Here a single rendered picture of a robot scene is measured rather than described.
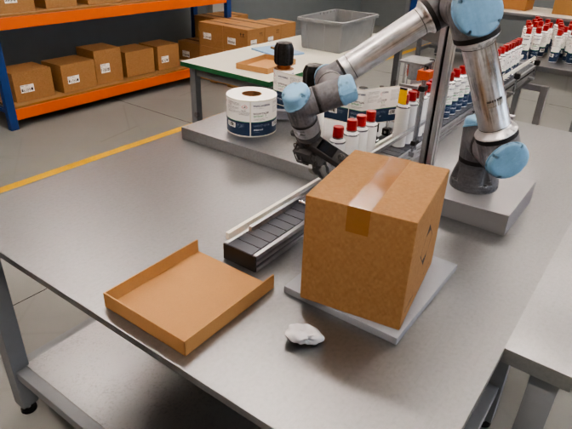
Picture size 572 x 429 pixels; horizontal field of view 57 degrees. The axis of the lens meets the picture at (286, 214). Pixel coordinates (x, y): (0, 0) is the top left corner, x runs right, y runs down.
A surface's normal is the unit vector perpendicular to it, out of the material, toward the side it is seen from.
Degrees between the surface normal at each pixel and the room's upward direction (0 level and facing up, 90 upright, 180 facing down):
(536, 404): 90
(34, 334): 0
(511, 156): 97
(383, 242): 90
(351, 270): 90
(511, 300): 0
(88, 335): 0
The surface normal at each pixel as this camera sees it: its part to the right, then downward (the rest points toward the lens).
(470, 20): 0.04, 0.37
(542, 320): 0.04, -0.88
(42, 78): 0.80, 0.32
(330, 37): -0.55, 0.47
